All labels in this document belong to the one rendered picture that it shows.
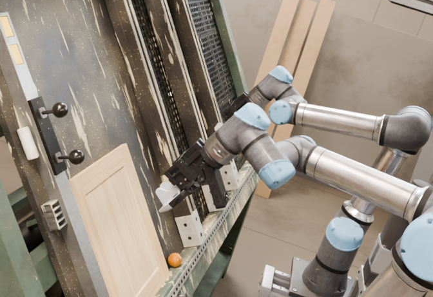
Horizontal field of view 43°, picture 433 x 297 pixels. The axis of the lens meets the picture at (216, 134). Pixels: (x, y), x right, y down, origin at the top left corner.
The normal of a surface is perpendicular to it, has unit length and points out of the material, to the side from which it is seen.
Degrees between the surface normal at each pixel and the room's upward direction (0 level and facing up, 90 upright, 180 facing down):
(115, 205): 57
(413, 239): 83
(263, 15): 90
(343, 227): 7
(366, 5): 90
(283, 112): 90
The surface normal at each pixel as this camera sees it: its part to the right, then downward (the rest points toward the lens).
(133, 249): 0.92, -0.20
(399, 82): -0.18, 0.31
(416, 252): -0.51, 0.04
